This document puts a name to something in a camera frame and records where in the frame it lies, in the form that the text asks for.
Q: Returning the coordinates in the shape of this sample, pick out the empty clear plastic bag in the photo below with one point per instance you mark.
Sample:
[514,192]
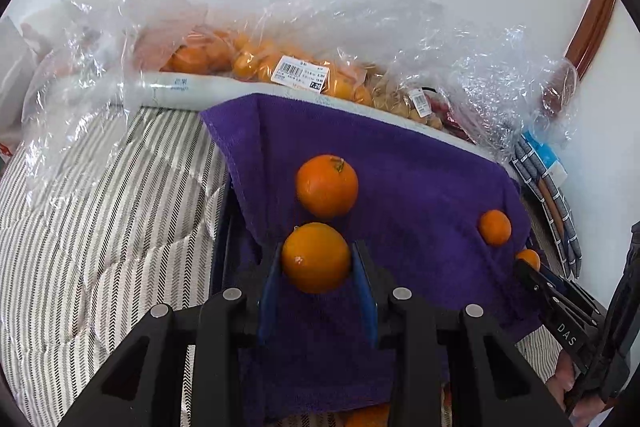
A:
[100,32]

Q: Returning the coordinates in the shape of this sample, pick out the clear plastic bags of fruit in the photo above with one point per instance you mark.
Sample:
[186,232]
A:
[200,89]

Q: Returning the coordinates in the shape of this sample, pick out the large orange with stem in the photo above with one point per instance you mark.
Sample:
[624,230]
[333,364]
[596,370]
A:
[327,187]

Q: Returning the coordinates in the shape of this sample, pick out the large crinkled clear bag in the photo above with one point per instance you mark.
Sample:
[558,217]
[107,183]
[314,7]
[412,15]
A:
[500,72]

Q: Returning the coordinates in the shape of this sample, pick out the purple towel-lined tray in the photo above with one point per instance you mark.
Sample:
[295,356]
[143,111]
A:
[415,167]

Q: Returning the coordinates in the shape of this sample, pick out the striped bed sheet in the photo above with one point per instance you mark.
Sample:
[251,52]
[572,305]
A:
[125,232]

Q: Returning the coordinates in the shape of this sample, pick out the blue white tissue pack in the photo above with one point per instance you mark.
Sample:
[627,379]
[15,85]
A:
[547,157]

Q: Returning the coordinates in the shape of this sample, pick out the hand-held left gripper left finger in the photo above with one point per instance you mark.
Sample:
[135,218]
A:
[267,292]

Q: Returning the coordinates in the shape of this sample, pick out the grey checkered cloth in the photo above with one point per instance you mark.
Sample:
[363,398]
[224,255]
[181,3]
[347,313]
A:
[557,214]

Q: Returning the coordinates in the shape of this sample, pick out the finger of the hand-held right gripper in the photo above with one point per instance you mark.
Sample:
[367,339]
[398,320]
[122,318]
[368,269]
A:
[532,276]

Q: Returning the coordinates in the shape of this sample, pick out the person's right hand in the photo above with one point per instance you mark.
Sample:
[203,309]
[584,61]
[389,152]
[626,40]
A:
[559,377]

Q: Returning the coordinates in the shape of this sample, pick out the brown wooden door frame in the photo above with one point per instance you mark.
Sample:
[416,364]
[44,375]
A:
[595,27]

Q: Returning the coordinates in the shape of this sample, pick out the crumpled bag of oranges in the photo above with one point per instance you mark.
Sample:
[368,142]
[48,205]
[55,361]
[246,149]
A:
[192,57]

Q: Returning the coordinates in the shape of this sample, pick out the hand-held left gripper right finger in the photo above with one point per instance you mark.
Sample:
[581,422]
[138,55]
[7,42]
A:
[367,302]

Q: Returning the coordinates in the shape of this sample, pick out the small orange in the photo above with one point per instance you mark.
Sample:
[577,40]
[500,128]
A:
[495,228]
[529,258]

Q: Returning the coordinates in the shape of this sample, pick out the clear bag of red fruit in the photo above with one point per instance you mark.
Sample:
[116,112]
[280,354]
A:
[452,114]

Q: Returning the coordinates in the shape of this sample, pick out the clear bag of longans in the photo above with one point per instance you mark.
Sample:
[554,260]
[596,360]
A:
[395,99]

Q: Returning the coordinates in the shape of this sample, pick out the labelled bag of oranges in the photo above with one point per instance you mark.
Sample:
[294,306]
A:
[250,62]

